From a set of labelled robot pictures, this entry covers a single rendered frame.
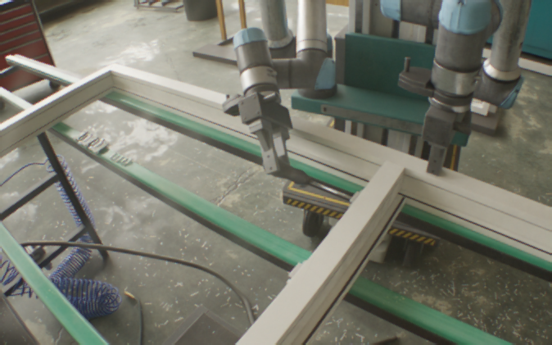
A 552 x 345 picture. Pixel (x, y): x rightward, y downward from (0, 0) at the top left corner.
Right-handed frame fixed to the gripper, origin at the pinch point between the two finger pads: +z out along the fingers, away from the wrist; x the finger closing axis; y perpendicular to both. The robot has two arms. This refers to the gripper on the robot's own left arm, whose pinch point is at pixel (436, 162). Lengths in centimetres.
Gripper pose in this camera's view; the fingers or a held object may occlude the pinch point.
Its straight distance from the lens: 74.9
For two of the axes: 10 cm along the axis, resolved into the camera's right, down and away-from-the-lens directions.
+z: 0.7, 7.7, 6.4
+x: 5.9, -5.4, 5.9
